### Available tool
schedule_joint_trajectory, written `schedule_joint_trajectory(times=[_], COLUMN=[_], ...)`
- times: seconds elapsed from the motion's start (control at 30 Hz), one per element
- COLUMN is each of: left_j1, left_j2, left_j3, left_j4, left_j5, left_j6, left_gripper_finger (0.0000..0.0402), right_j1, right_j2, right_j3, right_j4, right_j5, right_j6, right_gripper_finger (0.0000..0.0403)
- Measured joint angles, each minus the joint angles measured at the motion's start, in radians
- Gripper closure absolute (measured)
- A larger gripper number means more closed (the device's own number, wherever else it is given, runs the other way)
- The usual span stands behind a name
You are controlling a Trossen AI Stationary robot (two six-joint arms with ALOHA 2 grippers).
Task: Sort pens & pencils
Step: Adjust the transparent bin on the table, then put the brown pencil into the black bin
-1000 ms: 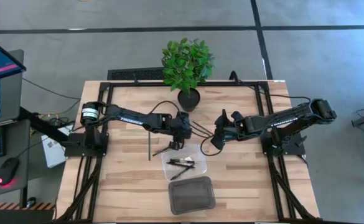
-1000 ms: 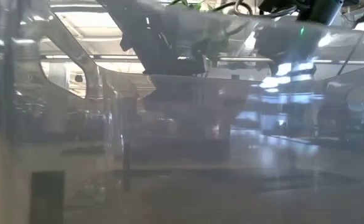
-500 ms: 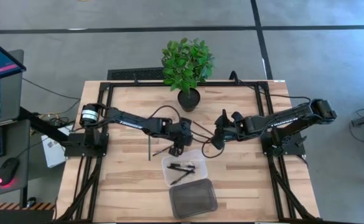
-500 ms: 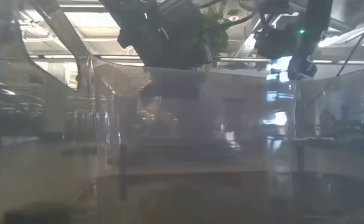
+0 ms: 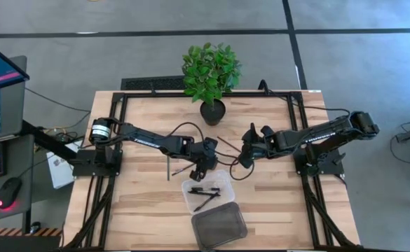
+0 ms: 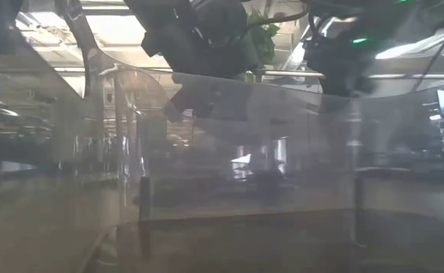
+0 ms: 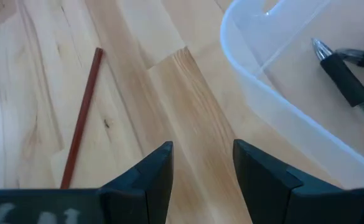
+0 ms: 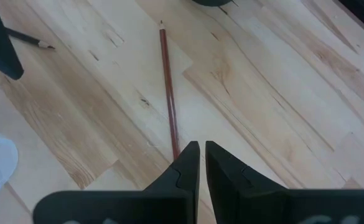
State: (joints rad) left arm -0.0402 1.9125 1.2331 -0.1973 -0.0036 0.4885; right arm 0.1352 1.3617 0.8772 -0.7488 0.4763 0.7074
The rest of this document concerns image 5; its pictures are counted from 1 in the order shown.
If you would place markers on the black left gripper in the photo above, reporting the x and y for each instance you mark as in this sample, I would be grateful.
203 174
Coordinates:
204 154

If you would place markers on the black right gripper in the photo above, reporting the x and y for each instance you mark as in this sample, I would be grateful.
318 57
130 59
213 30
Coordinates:
262 145

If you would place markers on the black pen with white sections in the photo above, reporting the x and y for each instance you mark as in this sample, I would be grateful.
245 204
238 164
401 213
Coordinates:
204 189

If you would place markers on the dark thin pencil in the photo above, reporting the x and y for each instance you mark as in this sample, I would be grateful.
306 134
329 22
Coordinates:
182 170

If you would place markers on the red-brown pencil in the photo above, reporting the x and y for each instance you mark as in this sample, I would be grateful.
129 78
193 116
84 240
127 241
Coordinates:
228 144

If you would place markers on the green pencil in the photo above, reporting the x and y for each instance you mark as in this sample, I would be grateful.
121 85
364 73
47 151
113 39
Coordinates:
168 171

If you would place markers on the clear plastic container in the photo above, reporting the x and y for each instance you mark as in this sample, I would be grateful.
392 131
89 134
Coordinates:
227 189

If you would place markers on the dark grey plastic container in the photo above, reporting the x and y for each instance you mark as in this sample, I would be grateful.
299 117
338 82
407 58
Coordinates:
218 225

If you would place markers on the green plant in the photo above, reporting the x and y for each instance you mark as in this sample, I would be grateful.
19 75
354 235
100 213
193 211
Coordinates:
210 71

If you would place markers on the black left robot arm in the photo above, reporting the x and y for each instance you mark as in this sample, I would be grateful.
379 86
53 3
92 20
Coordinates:
145 138

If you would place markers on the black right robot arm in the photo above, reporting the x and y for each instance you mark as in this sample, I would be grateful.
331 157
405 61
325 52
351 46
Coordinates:
324 134

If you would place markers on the small white label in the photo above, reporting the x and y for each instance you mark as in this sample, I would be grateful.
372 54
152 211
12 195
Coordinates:
315 91

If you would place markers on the black perforated floor mat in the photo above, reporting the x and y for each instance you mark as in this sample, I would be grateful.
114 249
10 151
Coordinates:
152 84

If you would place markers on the white cardboard box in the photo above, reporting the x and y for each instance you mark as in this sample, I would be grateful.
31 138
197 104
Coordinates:
61 175

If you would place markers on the black caster wheel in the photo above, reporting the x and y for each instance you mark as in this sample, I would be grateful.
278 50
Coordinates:
35 227

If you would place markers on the grey side desk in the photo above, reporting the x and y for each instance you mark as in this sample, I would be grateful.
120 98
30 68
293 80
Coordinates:
24 164

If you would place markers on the black computer mouse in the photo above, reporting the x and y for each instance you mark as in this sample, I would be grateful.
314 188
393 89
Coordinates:
8 192

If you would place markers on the grey display screen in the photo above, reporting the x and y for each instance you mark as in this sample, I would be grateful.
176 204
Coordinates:
12 108

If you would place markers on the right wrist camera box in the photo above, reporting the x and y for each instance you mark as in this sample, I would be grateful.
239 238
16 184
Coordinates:
245 160

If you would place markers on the black aluminium table frame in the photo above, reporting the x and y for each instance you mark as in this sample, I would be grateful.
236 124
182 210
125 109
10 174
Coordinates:
148 94

